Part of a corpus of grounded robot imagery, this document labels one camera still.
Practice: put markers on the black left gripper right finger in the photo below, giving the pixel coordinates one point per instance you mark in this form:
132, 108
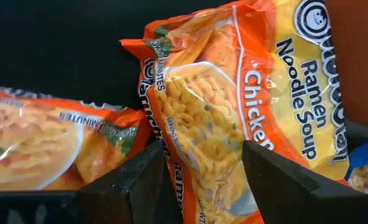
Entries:
295, 199

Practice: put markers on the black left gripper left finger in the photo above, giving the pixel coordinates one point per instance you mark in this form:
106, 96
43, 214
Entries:
124, 193

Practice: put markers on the blue soy sauce ramen pack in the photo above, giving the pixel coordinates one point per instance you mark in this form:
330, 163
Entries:
365, 174

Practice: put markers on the orange chicken ramen pack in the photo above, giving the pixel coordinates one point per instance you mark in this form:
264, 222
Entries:
46, 146
218, 109

